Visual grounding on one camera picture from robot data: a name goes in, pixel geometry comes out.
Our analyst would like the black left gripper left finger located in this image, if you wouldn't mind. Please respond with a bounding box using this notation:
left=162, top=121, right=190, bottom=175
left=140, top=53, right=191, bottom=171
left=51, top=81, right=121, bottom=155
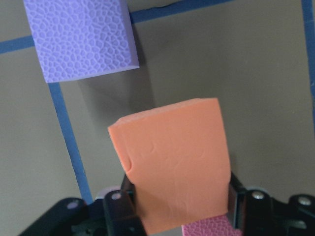
left=103, top=176, right=147, bottom=236

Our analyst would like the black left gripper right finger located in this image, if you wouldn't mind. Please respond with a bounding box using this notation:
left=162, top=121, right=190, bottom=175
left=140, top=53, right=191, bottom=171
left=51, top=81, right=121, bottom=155
left=227, top=173, right=273, bottom=236

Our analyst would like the orange foam block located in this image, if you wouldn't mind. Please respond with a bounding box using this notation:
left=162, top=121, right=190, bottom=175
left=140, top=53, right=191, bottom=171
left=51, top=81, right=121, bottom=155
left=108, top=98, right=231, bottom=235

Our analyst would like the pink foam block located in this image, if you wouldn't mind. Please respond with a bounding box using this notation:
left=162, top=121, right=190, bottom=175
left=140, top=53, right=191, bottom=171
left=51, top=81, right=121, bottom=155
left=182, top=215, right=242, bottom=236

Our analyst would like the purple foam block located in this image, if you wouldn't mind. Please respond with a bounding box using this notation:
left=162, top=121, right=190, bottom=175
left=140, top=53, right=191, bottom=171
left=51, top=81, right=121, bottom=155
left=24, top=0, right=139, bottom=83

